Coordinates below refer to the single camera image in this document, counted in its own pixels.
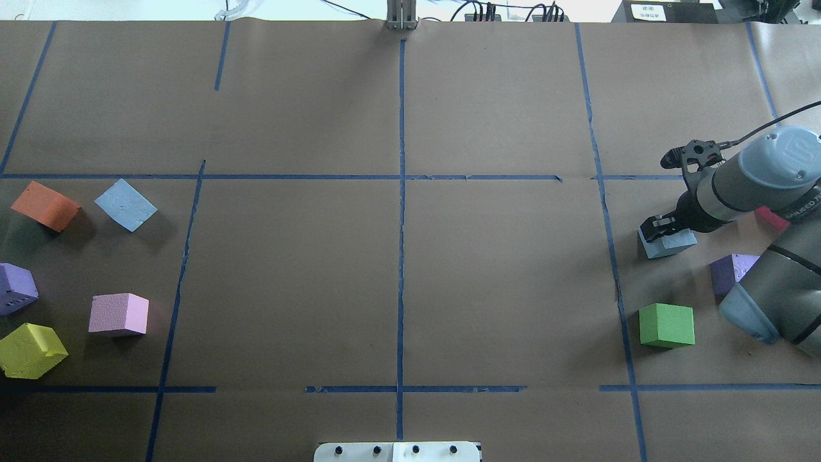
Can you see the orange foam block left side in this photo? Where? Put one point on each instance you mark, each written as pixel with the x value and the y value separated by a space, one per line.
pixel 46 206

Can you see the pink foam block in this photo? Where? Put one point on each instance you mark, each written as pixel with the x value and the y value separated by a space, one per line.
pixel 118 314

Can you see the purple foam block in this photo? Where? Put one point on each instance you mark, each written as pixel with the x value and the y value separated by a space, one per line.
pixel 727 271
pixel 18 289

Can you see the aluminium profile post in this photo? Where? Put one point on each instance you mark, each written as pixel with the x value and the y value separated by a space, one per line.
pixel 401 15

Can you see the black connector box left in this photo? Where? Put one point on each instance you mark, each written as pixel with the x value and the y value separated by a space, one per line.
pixel 482 12

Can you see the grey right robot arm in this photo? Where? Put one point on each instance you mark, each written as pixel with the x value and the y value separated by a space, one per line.
pixel 774 181

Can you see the black connector box right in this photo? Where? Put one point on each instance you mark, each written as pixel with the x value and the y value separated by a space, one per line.
pixel 546 13

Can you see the crimson foam block upper right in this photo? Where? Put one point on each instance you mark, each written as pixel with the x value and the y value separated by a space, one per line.
pixel 775 221

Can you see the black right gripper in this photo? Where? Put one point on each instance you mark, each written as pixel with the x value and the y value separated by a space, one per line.
pixel 694 215

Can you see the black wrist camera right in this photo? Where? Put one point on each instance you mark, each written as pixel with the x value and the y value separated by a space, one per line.
pixel 701 154

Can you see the yellow foam block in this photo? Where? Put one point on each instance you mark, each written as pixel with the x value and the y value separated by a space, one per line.
pixel 30 351

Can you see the green foam block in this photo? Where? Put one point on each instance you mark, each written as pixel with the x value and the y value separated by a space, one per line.
pixel 666 326

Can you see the light blue foam block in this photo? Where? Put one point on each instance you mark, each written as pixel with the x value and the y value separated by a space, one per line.
pixel 667 244
pixel 125 205

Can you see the black box with label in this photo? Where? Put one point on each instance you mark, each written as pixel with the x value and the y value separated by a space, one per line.
pixel 666 12

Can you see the black connector box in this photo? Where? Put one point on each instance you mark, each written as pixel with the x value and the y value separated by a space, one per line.
pixel 482 12
pixel 546 13

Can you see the purple foam block right side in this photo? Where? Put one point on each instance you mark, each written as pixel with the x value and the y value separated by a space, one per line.
pixel 727 271

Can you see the purple foam block left side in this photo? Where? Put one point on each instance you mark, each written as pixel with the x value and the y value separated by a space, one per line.
pixel 18 289

